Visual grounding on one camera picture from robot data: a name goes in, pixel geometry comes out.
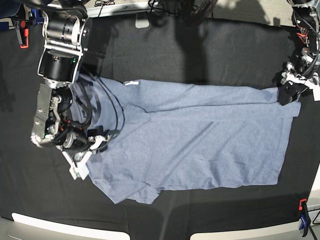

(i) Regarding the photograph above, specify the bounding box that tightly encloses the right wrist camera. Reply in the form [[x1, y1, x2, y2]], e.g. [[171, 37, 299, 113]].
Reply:
[[69, 164, 89, 180]]

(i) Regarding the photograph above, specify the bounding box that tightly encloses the aluminium rail behind table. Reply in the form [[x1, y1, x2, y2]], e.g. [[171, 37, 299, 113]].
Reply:
[[86, 1, 151, 18]]

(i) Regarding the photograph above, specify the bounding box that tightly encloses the light blue t-shirt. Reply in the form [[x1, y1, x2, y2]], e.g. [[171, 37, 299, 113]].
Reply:
[[79, 75, 301, 204]]

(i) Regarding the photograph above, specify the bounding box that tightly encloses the orange blue clamp bottom right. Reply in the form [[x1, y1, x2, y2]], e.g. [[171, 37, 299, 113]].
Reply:
[[298, 198, 311, 238]]

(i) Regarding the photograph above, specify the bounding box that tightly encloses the black cable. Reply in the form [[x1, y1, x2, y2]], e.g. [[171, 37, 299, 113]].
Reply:
[[94, 74, 126, 141]]

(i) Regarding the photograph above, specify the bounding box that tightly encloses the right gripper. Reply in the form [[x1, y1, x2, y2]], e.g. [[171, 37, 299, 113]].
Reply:
[[61, 126, 110, 168]]

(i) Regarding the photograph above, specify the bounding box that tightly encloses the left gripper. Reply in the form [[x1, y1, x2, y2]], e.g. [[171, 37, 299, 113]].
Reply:
[[277, 62, 320, 106]]

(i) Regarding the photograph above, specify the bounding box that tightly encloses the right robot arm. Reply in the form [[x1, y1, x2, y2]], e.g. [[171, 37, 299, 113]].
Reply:
[[29, 0, 107, 179]]

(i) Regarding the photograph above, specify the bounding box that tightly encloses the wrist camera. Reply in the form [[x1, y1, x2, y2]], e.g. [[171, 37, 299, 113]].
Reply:
[[69, 164, 89, 180], [312, 85, 320, 102]]

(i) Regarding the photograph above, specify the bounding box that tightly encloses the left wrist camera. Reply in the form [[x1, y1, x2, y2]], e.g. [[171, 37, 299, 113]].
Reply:
[[312, 85, 320, 102]]

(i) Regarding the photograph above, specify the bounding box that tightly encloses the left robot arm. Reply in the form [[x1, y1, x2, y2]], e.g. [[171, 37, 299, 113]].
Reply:
[[278, 0, 320, 106]]

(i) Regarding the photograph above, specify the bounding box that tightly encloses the black table cloth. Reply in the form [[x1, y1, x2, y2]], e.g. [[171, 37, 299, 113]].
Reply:
[[0, 15, 320, 240]]

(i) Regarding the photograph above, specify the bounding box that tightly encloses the orange clamp top left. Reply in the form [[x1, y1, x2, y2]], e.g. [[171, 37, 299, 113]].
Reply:
[[14, 20, 29, 49]]

